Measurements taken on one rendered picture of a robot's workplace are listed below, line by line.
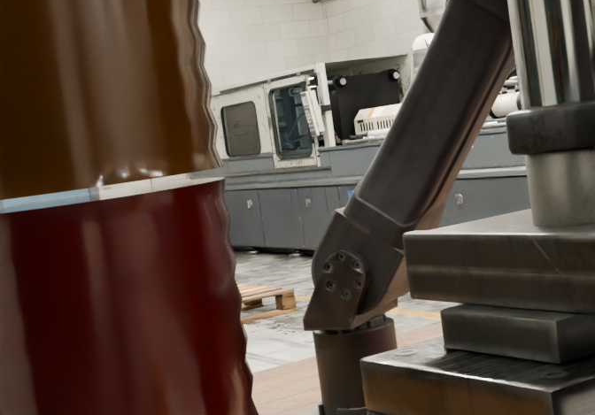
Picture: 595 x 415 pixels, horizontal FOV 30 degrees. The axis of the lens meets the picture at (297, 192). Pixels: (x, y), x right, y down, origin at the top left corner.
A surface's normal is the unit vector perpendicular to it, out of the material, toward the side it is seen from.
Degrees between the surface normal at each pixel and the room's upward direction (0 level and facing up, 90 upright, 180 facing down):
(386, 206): 80
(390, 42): 90
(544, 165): 90
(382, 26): 90
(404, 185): 85
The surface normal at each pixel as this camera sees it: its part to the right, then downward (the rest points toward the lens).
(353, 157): -0.87, 0.15
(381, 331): 0.57, -0.04
